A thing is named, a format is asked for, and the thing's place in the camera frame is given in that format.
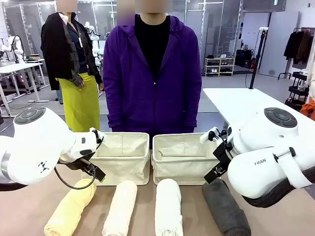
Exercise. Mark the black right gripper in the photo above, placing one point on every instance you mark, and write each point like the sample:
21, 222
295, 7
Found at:
224, 153

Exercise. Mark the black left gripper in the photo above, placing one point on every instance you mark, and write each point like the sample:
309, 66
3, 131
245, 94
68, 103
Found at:
72, 164

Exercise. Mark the dark grey towel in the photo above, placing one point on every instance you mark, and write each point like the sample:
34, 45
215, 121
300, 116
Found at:
224, 209

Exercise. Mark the yellow towel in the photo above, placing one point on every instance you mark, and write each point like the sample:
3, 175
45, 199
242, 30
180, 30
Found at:
71, 209

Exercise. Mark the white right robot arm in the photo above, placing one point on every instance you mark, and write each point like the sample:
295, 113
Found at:
258, 172

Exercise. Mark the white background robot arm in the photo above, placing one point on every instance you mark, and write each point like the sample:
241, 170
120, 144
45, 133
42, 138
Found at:
93, 37
12, 46

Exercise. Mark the person's right forearm purple sleeve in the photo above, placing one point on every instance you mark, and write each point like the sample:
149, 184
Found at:
113, 108

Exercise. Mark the person's left forearm purple sleeve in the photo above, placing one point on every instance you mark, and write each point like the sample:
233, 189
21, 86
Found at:
193, 108

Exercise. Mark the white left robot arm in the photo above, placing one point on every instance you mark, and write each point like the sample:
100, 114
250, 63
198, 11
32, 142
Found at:
37, 147

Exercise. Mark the cream fabric basket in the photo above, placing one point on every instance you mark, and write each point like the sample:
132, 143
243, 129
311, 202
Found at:
123, 167
182, 169

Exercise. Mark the rolled peach towel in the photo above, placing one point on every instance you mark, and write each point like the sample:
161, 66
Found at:
121, 209

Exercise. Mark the rolled white towel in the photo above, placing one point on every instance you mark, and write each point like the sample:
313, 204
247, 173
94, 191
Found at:
168, 209

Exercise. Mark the large white table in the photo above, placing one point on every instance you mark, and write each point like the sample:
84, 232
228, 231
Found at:
246, 105

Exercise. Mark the person in yellow apron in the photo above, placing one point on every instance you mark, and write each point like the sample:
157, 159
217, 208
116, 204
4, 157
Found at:
73, 73

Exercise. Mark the person in purple hoodie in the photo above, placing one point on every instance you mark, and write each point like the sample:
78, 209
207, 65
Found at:
152, 86

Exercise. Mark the white shoe rack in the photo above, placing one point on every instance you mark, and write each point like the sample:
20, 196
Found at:
219, 66

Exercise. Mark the seated person with orange top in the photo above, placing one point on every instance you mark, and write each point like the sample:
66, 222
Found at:
308, 108

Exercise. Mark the black utility cart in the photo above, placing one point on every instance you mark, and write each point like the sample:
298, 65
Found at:
299, 91

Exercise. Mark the white background desk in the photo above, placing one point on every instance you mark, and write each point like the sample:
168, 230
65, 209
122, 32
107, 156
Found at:
19, 67

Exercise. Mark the rack of dark coats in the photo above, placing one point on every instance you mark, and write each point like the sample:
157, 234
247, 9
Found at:
299, 46

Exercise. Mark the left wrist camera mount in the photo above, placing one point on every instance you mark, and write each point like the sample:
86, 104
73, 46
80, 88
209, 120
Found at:
97, 136

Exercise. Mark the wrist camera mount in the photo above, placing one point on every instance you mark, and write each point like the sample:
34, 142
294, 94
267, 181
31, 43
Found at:
97, 136
212, 135

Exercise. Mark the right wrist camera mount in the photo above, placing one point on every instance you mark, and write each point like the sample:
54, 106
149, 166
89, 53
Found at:
212, 135

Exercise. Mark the black camera pole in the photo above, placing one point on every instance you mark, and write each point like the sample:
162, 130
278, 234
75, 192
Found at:
257, 59

